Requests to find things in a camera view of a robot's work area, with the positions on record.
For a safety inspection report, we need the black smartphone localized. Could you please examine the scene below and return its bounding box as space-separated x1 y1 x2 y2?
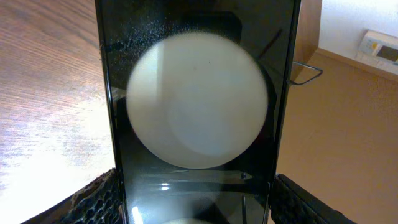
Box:
95 0 300 223

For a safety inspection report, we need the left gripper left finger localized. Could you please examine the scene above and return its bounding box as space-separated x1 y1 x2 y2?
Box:
25 168 124 224

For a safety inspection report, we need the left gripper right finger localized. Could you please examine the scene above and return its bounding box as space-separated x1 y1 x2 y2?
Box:
270 174 354 224

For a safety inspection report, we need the white wall panel device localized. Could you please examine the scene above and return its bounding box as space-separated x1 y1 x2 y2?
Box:
356 30 397 75

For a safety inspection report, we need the metal wire bracket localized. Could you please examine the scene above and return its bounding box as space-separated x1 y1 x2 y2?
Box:
286 61 324 86

